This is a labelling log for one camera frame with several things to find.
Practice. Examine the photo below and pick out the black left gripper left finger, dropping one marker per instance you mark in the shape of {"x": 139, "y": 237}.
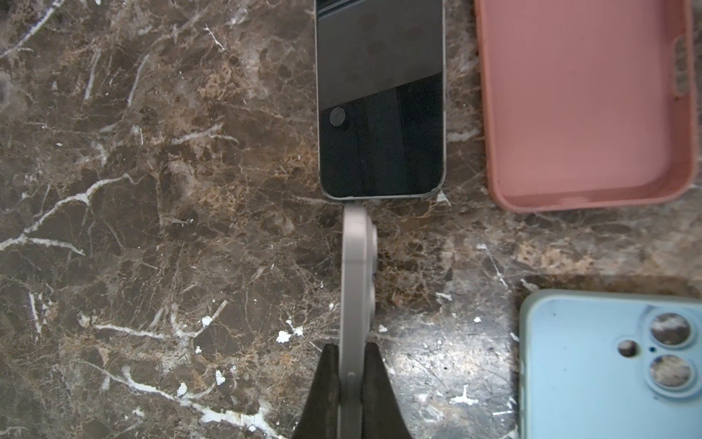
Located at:
{"x": 319, "y": 418}

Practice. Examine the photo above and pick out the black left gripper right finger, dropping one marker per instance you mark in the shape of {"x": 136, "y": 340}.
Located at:
{"x": 381, "y": 416}

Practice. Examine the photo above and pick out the light blue phone case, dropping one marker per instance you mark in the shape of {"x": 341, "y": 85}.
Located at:
{"x": 605, "y": 365}

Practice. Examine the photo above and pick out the black smartphone without case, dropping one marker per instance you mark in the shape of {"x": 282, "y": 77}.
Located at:
{"x": 380, "y": 75}

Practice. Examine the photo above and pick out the phone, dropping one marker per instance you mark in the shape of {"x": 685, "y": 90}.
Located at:
{"x": 588, "y": 104}

